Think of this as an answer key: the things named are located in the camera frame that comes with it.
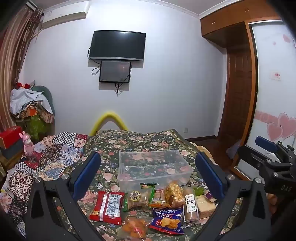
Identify pile of clothes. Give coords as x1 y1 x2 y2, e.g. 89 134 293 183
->
10 88 54 123

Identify red box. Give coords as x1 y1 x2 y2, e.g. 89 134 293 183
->
0 126 23 150

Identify brown wooden door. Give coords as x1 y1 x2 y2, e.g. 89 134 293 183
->
217 52 253 142

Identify green-edged pastry packet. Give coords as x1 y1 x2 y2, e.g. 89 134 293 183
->
122 183 159 212

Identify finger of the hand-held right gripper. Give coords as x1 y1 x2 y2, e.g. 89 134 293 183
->
238 145 292 173
255 136 279 153

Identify pink toy figure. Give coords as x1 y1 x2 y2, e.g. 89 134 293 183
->
19 131 34 160

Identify dark floral blanket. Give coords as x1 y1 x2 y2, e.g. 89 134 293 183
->
53 128 243 241

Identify large wall television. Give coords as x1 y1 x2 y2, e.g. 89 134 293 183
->
88 30 146 62

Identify white air conditioner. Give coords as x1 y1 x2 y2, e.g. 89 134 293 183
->
42 11 87 29

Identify popcorn bar packet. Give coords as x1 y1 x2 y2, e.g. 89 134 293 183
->
164 181 185 208

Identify white wardrobe door pink hearts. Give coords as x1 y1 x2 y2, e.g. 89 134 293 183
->
233 20 296 181

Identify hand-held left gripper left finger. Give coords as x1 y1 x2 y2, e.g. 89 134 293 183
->
23 151 109 241

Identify beige blanket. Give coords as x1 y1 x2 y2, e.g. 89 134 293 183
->
196 144 218 165

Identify red snack packet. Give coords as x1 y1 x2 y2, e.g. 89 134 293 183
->
89 191 125 226

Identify grey box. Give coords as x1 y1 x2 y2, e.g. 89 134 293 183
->
0 139 25 161

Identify patchwork quilt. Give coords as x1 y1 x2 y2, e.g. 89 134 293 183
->
0 132 89 237

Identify small orange snack packet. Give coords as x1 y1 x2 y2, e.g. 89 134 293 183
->
149 189 171 208

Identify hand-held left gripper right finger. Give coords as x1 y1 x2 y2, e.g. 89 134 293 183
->
195 152 272 241

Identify blue potato chips packet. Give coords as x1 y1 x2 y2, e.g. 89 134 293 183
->
149 207 185 235

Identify brown biscuit packet white label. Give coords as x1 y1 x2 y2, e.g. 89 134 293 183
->
182 186 200 224

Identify small wall monitor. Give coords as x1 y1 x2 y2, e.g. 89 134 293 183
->
99 60 132 83

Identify sandwich cake packet purple label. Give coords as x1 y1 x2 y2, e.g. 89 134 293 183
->
196 190 218 219

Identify wooden overhead cabinet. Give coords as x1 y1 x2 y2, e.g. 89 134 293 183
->
200 2 281 47

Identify striped brown curtain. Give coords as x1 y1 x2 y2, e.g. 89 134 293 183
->
0 7 44 132

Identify orange round pastry packet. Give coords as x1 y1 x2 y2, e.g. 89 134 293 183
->
118 215 154 241

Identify person's right hand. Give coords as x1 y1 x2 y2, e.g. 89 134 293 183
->
266 193 279 215

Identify grey purple cloth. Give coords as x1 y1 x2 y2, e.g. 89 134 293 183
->
225 141 241 160

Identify clear plastic container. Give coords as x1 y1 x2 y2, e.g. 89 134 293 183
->
118 150 194 193

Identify grey-green chair back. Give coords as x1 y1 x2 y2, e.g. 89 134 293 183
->
31 85 55 116

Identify yellow foam tube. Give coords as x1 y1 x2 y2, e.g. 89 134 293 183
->
89 112 129 136

